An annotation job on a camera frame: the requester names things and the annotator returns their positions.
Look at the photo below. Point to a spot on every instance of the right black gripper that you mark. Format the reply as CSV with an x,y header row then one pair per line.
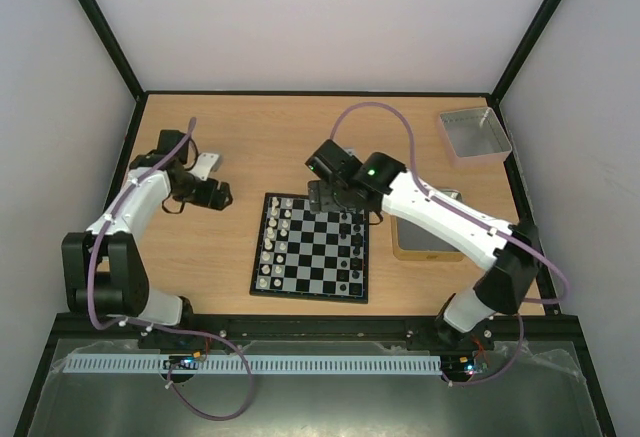
x,y
325,202

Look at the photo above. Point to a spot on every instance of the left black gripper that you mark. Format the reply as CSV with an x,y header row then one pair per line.
x,y
207,199

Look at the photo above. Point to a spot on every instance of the black chess board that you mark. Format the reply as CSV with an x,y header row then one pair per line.
x,y
319,256

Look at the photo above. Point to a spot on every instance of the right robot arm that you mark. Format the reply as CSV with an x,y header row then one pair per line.
x,y
505,252

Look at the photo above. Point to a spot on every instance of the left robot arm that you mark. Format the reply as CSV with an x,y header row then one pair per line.
x,y
105,277

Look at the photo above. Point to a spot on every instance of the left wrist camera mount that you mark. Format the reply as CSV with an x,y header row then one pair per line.
x,y
205,164

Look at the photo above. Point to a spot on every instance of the grey slotted cable duct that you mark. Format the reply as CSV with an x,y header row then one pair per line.
x,y
257,364

